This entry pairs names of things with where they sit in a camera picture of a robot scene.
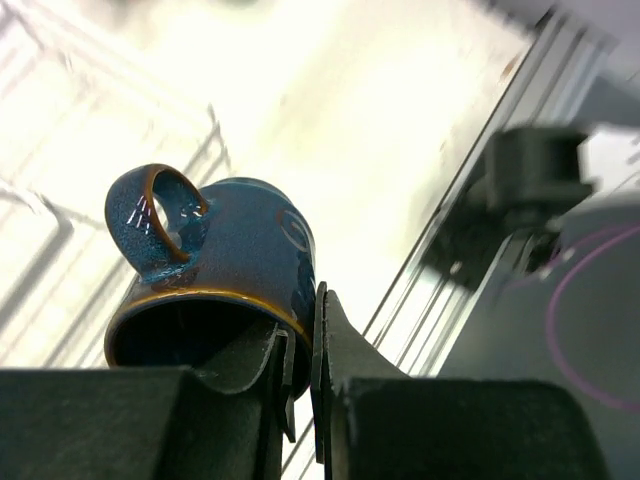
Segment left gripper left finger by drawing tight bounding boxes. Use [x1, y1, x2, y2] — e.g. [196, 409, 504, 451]
[1, 324, 295, 479]

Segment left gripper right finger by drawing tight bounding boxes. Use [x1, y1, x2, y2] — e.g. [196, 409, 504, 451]
[311, 284, 609, 479]

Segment dark blue mug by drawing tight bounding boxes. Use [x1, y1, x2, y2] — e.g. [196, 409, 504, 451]
[104, 164, 316, 396]

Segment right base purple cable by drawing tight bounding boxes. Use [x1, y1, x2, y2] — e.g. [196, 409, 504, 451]
[509, 224, 640, 414]

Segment white wire dish rack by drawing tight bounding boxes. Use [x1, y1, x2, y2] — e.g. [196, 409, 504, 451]
[1, 1, 232, 367]

